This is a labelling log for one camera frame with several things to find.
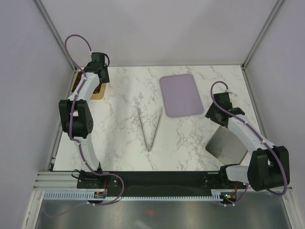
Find right aluminium corner post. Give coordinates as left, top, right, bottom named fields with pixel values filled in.
left=241, top=0, right=285, bottom=71

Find aluminium corner post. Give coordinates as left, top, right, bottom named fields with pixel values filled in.
left=32, top=0, right=76, bottom=72
left=241, top=0, right=285, bottom=71

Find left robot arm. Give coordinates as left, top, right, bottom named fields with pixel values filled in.
left=59, top=52, right=110, bottom=188

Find steel tray lid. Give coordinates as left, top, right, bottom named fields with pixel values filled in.
left=205, top=126, right=248, bottom=165

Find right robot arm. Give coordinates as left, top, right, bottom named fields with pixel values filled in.
left=205, top=92, right=290, bottom=191

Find aluminium frame rail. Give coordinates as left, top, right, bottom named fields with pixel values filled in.
left=33, top=170, right=81, bottom=190

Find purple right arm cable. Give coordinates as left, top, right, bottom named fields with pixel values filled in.
left=210, top=81, right=289, bottom=197

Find left aluminium corner post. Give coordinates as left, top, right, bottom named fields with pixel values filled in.
left=32, top=0, right=76, bottom=72

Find gold chocolate box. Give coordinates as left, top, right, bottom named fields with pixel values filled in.
left=71, top=71, right=106, bottom=100

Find lilac plastic tray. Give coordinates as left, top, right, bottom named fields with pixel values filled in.
left=159, top=74, right=204, bottom=118

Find white slotted cable duct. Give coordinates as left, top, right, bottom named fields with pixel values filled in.
left=43, top=191, right=223, bottom=201

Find steel slotted tongs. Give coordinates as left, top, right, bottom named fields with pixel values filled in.
left=137, top=106, right=163, bottom=152

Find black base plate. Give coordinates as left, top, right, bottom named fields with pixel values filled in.
left=77, top=171, right=245, bottom=196

